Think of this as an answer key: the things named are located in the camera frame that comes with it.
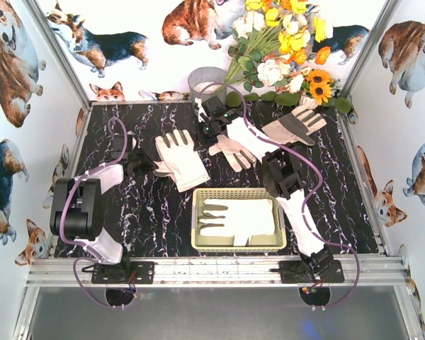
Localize white glove green fingertips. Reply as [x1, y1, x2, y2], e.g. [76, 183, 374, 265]
[154, 130, 210, 193]

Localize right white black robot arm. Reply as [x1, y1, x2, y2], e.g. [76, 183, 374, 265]
[193, 96, 334, 278]

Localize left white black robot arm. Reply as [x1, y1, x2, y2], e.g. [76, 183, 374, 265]
[50, 132, 154, 265]

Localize beige plastic storage basket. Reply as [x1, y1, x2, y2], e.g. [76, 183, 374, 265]
[191, 188, 287, 253]

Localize grey metal bucket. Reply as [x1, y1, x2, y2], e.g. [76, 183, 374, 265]
[188, 67, 227, 104]

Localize grey cuffed glove back right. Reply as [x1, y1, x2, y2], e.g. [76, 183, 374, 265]
[262, 105, 327, 146]

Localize artificial flower bouquet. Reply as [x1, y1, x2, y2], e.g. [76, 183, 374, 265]
[221, 1, 338, 94]

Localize small sunflower pot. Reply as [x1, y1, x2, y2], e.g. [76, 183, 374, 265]
[298, 69, 340, 110]

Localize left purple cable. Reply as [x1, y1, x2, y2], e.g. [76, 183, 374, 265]
[58, 118, 128, 310]

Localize purple cable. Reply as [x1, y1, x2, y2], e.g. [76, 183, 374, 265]
[58, 118, 128, 310]
[194, 83, 361, 310]

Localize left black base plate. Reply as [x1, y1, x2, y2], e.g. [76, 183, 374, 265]
[91, 261, 155, 285]

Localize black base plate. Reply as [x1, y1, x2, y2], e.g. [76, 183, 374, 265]
[276, 260, 345, 283]
[91, 261, 155, 285]

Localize aluminium front frame rail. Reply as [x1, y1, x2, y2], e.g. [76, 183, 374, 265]
[25, 256, 411, 288]

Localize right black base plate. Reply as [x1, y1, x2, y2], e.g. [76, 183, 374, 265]
[276, 260, 345, 283]

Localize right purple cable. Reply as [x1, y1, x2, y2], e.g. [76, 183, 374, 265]
[194, 83, 361, 310]

